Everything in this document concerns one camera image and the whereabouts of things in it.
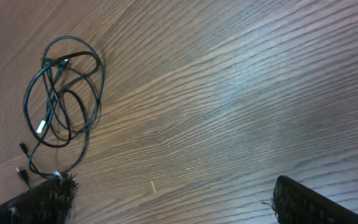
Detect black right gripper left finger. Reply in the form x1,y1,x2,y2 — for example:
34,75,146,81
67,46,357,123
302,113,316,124
0,173,78,224

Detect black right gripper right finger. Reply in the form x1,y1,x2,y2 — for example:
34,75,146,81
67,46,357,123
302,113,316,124
272,175,358,224

